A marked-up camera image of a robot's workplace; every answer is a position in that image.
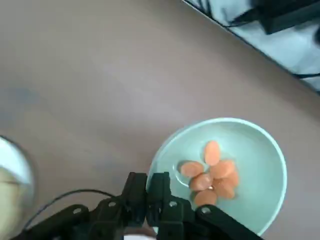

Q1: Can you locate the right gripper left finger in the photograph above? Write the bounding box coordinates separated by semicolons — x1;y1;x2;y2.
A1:
11;171;151;240

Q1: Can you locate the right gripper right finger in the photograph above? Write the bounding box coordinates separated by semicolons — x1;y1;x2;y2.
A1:
146;171;261;240

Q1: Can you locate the orange carrot slice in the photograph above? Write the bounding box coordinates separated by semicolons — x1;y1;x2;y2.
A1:
217;172;240;191
193;189;218;206
214;184;236;200
189;172;213;192
204;140;222;166
180;161;205;179
209;159;236;180

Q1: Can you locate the green ceramic bowl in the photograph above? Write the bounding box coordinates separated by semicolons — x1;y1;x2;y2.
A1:
145;117;288;237

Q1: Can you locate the brown bread slice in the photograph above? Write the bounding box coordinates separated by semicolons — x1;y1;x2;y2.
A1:
0;167;26;240

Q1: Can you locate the white round plate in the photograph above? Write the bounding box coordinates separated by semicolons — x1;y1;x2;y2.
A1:
0;136;36;218

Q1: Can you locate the black power adapter box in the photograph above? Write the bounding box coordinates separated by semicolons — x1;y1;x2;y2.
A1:
259;0;320;35

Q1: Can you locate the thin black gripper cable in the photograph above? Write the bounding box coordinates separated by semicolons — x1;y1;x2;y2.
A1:
23;189;121;230

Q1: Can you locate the black adapter cable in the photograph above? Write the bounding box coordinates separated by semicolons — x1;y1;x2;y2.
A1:
209;6;262;27

